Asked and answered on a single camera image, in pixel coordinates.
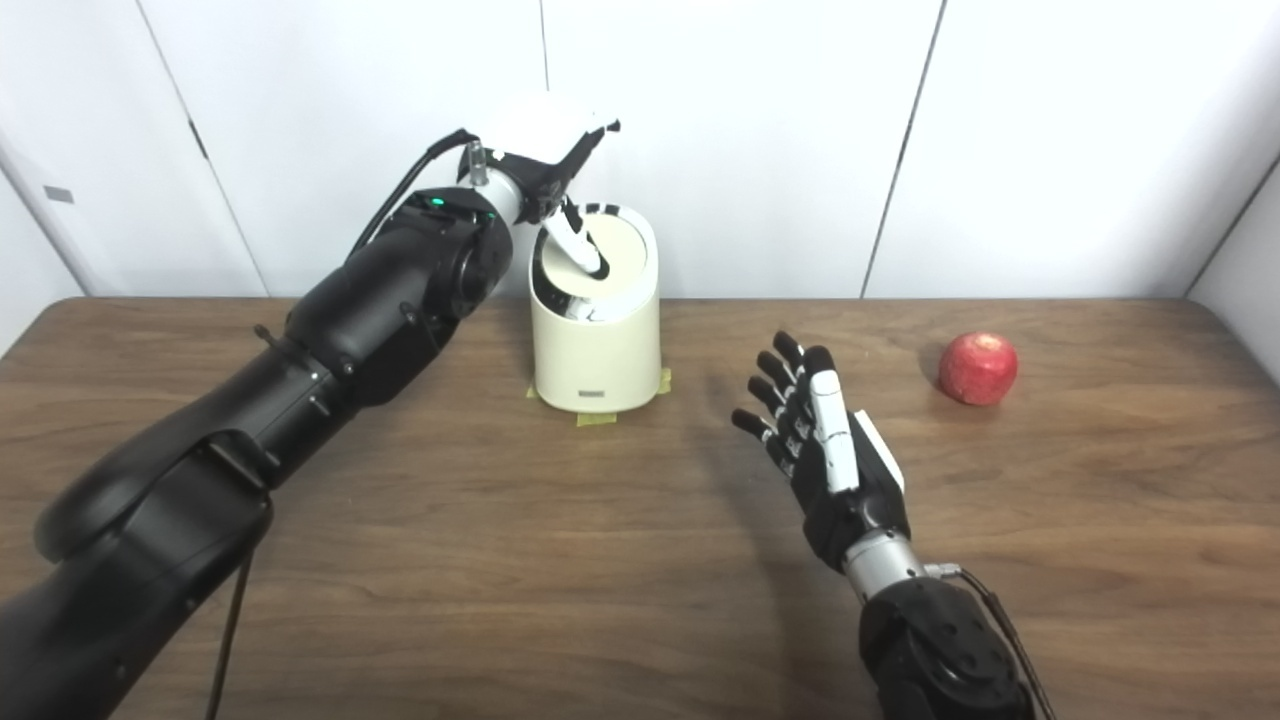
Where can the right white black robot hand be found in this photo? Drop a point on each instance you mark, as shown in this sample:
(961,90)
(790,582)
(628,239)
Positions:
(850,500)

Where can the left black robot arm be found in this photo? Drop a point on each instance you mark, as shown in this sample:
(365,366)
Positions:
(300,390)

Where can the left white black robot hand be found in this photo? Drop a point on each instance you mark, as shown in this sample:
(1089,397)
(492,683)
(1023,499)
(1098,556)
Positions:
(540,130)

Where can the red apple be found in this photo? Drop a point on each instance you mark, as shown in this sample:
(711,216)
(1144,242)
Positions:
(978,368)

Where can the cream-colored round bin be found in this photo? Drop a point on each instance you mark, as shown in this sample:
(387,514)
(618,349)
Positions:
(600,355)

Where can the grey wall label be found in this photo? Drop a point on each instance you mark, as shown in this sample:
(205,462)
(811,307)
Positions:
(58,195)

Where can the black wall panel hinge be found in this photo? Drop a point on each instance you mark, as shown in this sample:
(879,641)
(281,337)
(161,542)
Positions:
(197,140)

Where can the cream round bin lid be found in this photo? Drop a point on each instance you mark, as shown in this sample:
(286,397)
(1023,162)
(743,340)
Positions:
(625,250)

